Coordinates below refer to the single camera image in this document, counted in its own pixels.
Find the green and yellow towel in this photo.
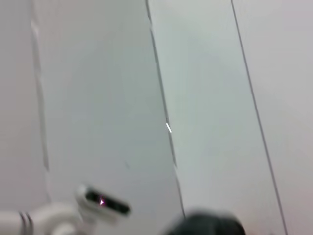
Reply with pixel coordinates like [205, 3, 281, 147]
[168, 208, 246, 235]

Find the white robot head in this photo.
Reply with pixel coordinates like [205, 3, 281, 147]
[74, 183, 132, 222]

